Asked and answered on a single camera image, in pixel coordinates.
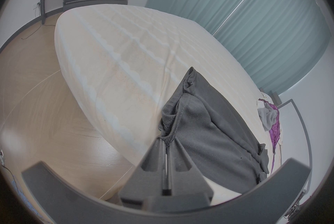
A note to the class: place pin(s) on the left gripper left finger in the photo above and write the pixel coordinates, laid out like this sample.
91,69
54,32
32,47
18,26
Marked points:
148,176

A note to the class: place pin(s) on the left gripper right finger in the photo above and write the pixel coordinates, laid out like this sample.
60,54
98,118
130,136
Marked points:
185,176

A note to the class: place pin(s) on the black garment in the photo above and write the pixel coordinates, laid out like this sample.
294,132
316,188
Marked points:
208,126

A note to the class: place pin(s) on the bed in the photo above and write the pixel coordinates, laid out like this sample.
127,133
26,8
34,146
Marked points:
117,61

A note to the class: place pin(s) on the purple satin garment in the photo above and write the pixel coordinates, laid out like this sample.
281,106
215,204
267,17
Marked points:
275,135

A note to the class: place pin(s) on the grey garment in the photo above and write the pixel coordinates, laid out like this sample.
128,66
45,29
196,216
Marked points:
267,116

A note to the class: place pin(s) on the grey bedside table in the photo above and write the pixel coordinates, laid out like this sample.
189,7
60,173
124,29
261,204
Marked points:
274,96

